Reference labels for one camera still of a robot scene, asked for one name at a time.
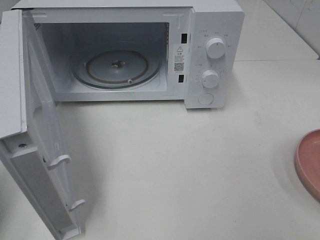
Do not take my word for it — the round white door button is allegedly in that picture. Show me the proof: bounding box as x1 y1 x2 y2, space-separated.
198 93 214 106

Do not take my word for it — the white microwave knob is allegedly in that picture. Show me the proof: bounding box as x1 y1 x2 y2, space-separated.
201 70 220 89
205 36 226 59

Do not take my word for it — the white microwave door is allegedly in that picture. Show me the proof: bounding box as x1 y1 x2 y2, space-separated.
0 9 85 240

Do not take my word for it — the pink round plate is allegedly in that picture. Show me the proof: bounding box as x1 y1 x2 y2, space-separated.
294 129 320 202

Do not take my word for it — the glass microwave turntable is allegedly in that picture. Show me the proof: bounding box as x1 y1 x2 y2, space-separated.
72 50 162 90

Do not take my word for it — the white microwave oven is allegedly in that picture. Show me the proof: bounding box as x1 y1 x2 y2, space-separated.
10 0 245 109

